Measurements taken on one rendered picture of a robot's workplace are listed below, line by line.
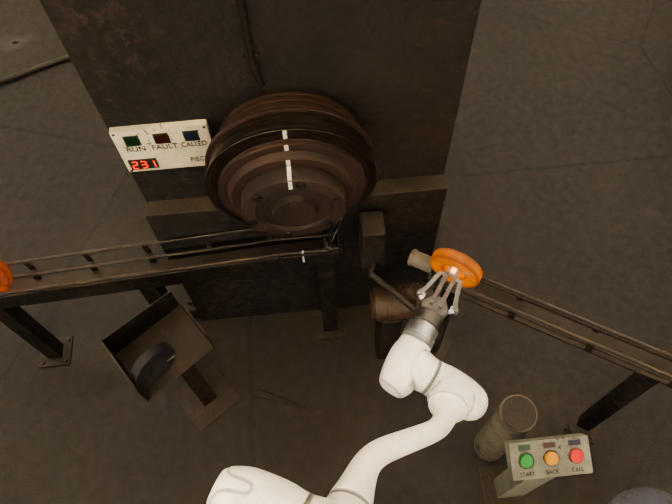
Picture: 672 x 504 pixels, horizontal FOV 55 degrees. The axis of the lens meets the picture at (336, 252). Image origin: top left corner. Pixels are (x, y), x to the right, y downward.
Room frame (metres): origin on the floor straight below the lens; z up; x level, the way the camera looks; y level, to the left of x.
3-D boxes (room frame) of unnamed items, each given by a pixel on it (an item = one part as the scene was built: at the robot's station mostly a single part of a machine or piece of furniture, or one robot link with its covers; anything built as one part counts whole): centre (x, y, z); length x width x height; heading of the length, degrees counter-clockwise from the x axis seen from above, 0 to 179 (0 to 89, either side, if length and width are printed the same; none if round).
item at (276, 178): (0.93, 0.11, 1.11); 0.28 x 0.06 x 0.28; 93
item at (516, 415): (0.48, -0.56, 0.26); 0.12 x 0.12 x 0.52
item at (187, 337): (0.72, 0.58, 0.36); 0.26 x 0.20 x 0.72; 128
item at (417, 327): (0.62, -0.22, 0.91); 0.09 x 0.06 x 0.09; 58
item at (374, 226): (1.05, -0.12, 0.68); 0.11 x 0.08 x 0.24; 3
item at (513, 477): (0.33, -0.60, 0.31); 0.24 x 0.16 x 0.62; 93
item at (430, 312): (0.68, -0.26, 0.92); 0.09 x 0.08 x 0.07; 148
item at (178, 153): (1.12, 0.46, 1.15); 0.26 x 0.02 x 0.18; 93
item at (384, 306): (0.91, -0.22, 0.27); 0.22 x 0.13 x 0.53; 93
